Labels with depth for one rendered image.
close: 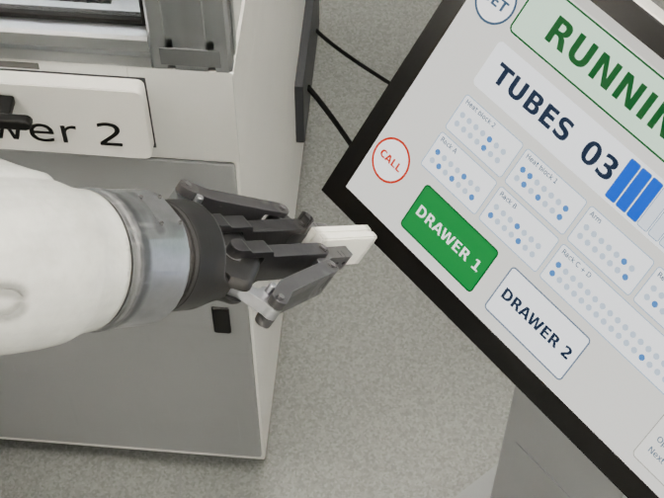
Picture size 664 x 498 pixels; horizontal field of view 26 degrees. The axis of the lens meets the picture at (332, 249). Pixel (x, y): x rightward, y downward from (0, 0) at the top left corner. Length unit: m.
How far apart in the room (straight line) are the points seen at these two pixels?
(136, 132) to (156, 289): 0.62
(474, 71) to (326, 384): 1.15
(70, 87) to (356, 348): 1.00
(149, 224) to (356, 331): 1.48
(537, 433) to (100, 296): 0.76
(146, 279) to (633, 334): 0.44
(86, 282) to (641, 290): 0.49
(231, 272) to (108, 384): 1.07
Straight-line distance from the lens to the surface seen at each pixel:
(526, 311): 1.21
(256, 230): 1.03
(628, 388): 1.17
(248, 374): 1.94
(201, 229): 0.94
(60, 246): 0.83
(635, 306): 1.16
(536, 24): 1.21
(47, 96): 1.48
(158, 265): 0.89
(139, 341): 1.90
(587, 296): 1.18
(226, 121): 1.49
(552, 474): 1.56
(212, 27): 1.39
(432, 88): 1.26
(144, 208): 0.90
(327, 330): 2.36
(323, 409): 2.29
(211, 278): 0.94
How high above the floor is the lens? 2.03
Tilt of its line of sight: 56 degrees down
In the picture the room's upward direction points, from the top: straight up
